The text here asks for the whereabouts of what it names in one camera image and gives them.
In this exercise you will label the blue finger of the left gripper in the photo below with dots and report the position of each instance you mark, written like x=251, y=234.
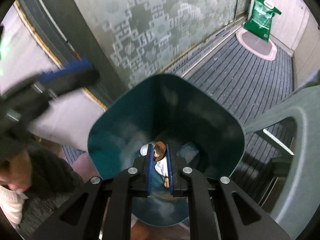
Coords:
x=29, y=99

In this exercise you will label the brown fruit peel scraps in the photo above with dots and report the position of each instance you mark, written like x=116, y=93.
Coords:
x=166, y=182

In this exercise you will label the white paper tissue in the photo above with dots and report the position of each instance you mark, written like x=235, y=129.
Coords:
x=161, y=166

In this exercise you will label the oval grey floor mat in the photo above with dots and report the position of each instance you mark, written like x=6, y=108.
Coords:
x=256, y=45

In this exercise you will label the teal plastic trash bin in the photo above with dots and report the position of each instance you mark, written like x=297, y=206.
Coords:
x=165, y=108

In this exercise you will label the white kitchen cabinet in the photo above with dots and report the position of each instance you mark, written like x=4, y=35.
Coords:
x=297, y=32

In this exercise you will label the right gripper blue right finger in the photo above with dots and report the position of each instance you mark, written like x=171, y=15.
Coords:
x=218, y=208

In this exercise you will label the green rice bag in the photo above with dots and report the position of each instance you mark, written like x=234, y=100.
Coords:
x=260, y=20

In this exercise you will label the patterned glass sliding door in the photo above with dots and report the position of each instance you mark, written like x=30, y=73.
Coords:
x=130, y=40

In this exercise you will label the person's left hand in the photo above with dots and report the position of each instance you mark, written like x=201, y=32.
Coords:
x=16, y=172

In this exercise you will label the grey-green plastic chair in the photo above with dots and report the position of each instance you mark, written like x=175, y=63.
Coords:
x=298, y=203

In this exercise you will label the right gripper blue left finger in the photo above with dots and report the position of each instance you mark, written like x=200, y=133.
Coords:
x=101, y=205

